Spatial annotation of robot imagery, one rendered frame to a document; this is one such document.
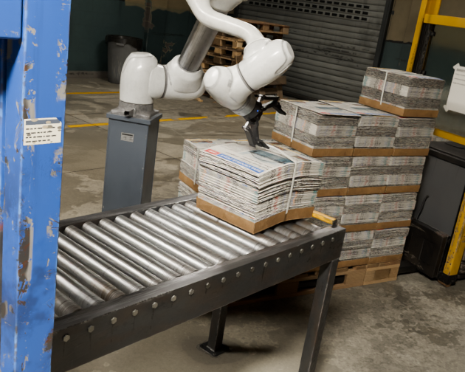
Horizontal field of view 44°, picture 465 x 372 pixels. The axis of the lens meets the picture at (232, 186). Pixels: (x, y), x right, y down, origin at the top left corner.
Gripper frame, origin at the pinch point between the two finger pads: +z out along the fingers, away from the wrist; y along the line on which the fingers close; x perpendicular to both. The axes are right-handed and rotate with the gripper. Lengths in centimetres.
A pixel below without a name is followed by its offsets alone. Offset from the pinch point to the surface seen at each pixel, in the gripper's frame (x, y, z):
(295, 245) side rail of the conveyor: 28.2, 35.2, 2.2
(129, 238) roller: -5, 57, -36
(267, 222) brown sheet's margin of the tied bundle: 14.9, 32.2, 0.9
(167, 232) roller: -2, 50, -25
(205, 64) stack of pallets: -552, -185, 494
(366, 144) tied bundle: -23, -35, 115
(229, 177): 1.1, 24.1, -12.1
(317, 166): 14.9, 4.8, 14.8
